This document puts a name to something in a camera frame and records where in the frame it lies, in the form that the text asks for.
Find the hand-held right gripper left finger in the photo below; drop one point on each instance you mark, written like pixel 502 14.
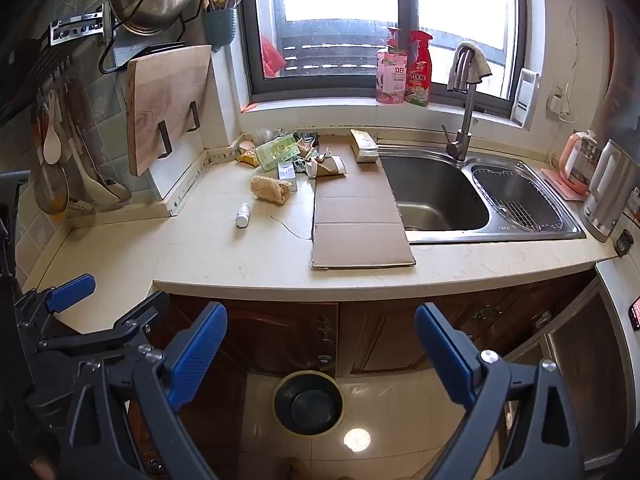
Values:
pixel 197 355

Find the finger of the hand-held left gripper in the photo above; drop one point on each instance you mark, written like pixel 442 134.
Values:
pixel 70 292
pixel 135 320

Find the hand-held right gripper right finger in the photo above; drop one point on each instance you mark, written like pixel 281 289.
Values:
pixel 445 360

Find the round trash bin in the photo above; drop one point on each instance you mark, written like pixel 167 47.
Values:
pixel 307 402

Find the light green drink carton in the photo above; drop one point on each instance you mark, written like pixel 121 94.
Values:
pixel 275 152

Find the white paper cup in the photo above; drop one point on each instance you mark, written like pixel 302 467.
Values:
pixel 330 166

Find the wooden kitchen cabinet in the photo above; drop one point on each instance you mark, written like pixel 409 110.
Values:
pixel 280 330

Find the metal mesh strainer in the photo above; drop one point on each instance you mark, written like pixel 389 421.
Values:
pixel 52 192

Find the white appliance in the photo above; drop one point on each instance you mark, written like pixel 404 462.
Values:
pixel 585 360

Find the white rice spoon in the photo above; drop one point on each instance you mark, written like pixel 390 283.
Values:
pixel 51 147

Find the small white bottle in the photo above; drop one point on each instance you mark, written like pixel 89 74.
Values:
pixel 243 215

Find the brown cardboard sheet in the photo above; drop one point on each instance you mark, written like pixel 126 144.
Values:
pixel 357 220

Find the stainless steel double sink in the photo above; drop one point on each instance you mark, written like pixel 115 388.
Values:
pixel 435 195

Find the beige loofah sponge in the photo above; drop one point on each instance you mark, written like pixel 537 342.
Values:
pixel 270 190

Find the yellow snack packet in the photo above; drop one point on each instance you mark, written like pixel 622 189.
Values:
pixel 247 160

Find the small white box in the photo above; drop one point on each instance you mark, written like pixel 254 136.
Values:
pixel 287 175

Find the pink yogurt cup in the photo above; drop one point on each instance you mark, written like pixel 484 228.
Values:
pixel 246 146

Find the pink tray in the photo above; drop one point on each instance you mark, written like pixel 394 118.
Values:
pixel 552 180

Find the wooden cutting board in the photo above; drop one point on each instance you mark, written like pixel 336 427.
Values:
pixel 160 100

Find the small dark device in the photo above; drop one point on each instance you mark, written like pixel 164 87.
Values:
pixel 624 242

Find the kettles on counter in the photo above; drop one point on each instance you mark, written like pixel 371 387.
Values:
pixel 605 190

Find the pink electric kettle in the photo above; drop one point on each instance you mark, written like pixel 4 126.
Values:
pixel 577 165

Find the steel kitchen faucet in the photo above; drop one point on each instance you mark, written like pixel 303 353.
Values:
pixel 467 110

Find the metal hook bar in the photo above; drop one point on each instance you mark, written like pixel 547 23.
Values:
pixel 75 27

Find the white vegetable grater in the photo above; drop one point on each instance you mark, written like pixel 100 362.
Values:
pixel 525 97

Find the pink dish soap bottle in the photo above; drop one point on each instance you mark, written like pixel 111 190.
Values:
pixel 391 77

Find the red spray bottle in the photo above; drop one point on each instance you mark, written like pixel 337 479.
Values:
pixel 419 70

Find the grey dish cloth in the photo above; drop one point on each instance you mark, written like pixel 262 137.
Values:
pixel 480 67

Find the red cloth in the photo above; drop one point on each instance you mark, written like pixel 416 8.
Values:
pixel 272 57

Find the grey-blue utensil holder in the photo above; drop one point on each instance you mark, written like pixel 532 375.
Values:
pixel 220 27

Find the white wall socket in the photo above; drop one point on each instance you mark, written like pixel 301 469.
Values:
pixel 556 105

